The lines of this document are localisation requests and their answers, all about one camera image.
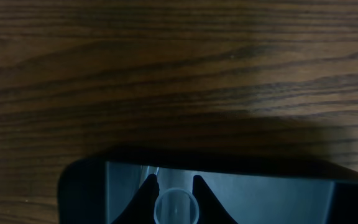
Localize clear test tube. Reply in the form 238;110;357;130
139;166;161;188
153;187;200;224

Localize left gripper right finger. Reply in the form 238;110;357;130
191;174;239;224

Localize black tray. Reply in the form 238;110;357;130
57;157;358;224

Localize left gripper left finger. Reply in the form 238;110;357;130
110;173;160;224

